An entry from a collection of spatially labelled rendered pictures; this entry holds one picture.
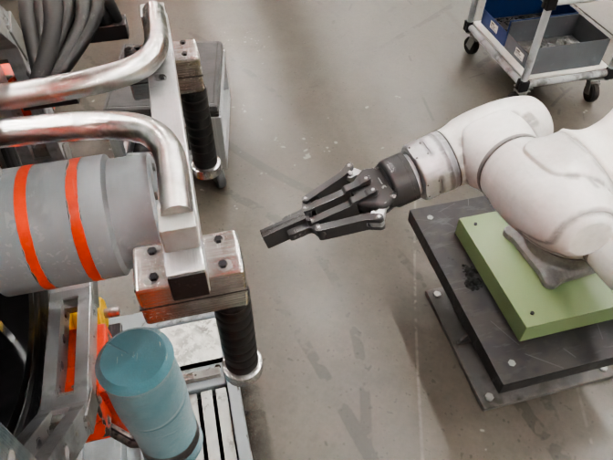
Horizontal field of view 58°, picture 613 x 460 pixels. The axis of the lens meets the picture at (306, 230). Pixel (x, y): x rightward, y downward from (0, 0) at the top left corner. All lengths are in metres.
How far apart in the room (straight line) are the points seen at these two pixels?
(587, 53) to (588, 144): 1.71
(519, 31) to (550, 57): 0.20
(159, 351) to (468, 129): 0.50
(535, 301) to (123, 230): 0.90
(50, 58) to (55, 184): 0.13
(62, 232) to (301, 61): 2.05
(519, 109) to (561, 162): 0.15
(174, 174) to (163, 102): 0.15
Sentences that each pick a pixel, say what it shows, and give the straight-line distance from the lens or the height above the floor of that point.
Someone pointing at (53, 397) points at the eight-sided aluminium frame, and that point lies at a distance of 0.83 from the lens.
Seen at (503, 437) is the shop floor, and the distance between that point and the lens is 1.48.
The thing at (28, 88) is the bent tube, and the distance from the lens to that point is 0.60.
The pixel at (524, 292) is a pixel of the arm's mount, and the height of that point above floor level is 0.35.
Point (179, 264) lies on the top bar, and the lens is 0.43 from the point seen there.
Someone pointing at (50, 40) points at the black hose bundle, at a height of 1.02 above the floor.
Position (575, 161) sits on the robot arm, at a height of 0.88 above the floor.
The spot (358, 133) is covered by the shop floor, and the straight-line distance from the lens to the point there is 2.14.
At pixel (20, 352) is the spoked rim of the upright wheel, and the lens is 0.89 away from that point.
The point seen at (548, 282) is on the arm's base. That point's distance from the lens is 1.28.
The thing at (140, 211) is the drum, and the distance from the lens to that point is 0.60.
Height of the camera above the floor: 1.31
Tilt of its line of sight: 48 degrees down
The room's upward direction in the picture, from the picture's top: straight up
